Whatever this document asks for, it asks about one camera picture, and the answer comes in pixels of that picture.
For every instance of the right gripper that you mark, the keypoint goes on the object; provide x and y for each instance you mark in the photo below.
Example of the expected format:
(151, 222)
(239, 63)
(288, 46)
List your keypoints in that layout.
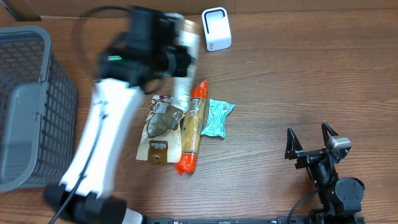
(308, 156)

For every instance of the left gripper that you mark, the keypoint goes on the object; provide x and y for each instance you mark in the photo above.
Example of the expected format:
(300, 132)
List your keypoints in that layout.
(186, 60)

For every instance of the white tube with gold cap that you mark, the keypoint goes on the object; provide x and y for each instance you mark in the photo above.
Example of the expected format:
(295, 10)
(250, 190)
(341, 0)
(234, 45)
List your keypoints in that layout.
(189, 36)

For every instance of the teal snack packet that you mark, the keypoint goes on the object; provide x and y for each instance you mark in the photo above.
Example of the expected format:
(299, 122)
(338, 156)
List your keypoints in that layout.
(217, 114)

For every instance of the beige brown snack pouch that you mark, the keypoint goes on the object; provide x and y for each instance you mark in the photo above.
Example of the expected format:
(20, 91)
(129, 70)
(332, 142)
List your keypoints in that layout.
(161, 139)

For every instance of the orange spaghetti package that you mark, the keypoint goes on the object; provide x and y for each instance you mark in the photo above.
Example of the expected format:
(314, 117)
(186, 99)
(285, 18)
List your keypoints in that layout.
(192, 128)

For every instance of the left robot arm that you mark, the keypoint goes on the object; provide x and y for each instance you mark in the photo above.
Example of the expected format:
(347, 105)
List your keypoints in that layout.
(157, 45)

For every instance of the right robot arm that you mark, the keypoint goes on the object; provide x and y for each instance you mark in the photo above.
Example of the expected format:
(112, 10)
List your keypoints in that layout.
(340, 198)

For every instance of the white barcode scanner stand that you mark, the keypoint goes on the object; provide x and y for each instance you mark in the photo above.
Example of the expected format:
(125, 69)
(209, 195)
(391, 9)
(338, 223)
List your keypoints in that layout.
(216, 29)

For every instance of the grey plastic shopping basket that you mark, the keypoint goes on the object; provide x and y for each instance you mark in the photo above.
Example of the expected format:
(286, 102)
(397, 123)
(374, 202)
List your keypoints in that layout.
(38, 110)

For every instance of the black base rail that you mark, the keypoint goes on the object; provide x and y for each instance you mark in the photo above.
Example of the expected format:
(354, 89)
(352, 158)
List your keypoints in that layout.
(278, 220)

